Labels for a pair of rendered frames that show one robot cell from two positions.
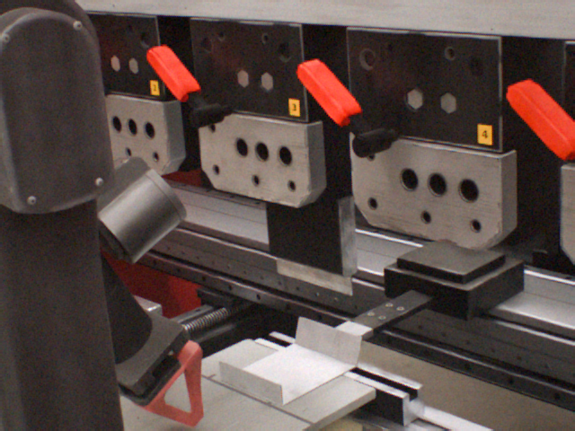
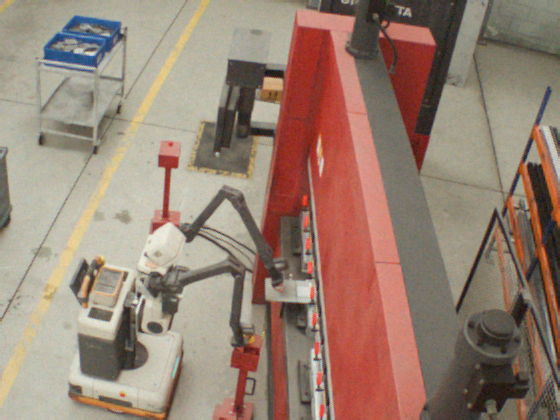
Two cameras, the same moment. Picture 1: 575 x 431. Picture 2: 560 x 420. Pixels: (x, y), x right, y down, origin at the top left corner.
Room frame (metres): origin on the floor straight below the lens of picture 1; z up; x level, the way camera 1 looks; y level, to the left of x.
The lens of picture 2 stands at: (-1.92, -1.69, 4.12)
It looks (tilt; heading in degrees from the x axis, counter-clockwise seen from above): 38 degrees down; 34
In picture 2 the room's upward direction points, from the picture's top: 11 degrees clockwise
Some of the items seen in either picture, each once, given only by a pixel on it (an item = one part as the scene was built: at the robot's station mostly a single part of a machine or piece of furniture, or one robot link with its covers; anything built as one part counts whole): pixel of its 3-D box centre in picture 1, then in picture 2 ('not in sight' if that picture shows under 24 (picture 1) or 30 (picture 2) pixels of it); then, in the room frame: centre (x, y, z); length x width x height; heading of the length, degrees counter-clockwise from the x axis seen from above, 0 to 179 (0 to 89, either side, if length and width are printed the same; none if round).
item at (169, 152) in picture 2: not in sight; (167, 187); (1.49, 1.82, 0.41); 0.25 x 0.20 x 0.83; 133
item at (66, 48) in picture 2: not in sight; (74, 52); (1.71, 3.41, 0.92); 0.50 x 0.36 x 0.18; 124
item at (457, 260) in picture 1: (411, 294); not in sight; (1.06, -0.13, 1.01); 0.26 x 0.12 x 0.05; 133
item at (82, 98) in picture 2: not in sight; (81, 85); (1.86, 3.50, 0.47); 0.90 x 0.66 x 0.95; 34
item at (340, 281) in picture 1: (310, 237); not in sight; (0.94, -0.02, 1.13); 0.10 x 0.02 x 0.10; 43
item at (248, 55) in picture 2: not in sight; (242, 98); (1.53, 1.19, 1.53); 0.51 x 0.25 x 0.85; 39
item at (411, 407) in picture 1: (334, 375); not in sight; (0.93, -0.03, 0.99); 0.20 x 0.03 x 0.03; 43
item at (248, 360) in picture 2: not in sight; (247, 348); (0.51, 0.06, 0.75); 0.20 x 0.16 x 0.18; 33
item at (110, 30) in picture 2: not in sight; (92, 33); (2.07, 3.63, 0.92); 0.50 x 0.36 x 0.18; 124
